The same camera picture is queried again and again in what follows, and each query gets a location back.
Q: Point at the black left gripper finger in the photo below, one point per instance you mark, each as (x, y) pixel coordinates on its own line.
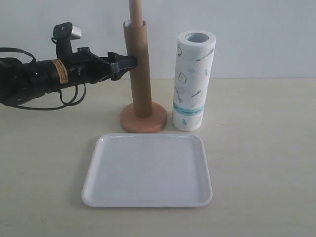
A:
(115, 71)
(126, 63)

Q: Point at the brown cardboard tube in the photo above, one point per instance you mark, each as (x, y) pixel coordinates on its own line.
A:
(137, 45)

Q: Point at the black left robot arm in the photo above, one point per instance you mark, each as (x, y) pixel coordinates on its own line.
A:
(23, 82)

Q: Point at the white rectangular plastic tray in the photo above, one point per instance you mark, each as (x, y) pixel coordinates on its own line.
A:
(149, 171)

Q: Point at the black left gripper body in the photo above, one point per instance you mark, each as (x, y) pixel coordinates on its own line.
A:
(86, 67)

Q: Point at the wooden paper towel holder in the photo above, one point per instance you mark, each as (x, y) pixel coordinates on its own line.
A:
(129, 121)

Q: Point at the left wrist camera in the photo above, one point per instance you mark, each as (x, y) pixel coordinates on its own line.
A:
(63, 34)

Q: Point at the patterned white paper towel roll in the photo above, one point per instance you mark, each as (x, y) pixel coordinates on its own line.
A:
(195, 53)

